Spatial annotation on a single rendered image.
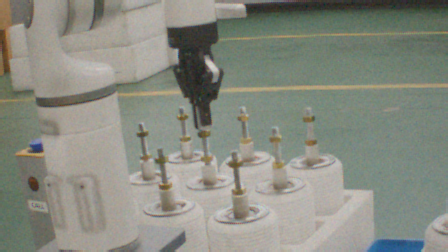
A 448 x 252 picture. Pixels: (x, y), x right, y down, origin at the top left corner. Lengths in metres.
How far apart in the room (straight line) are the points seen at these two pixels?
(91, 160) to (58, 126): 0.05
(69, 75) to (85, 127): 0.06
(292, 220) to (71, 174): 0.43
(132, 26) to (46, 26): 3.05
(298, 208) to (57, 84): 0.48
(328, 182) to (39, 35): 0.61
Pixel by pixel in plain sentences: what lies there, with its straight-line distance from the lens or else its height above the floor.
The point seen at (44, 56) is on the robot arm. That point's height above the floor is 0.53.
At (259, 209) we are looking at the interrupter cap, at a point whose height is 0.25.
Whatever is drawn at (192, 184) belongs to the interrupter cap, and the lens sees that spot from 1.22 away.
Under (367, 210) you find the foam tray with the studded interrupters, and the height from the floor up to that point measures 0.15.
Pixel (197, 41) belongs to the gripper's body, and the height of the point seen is 0.47.
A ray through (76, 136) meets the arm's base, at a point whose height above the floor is 0.44.
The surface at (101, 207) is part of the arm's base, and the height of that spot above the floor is 0.36.
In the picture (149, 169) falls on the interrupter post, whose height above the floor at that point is 0.27.
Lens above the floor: 0.61
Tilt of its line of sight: 13 degrees down
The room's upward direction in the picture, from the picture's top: 7 degrees counter-clockwise
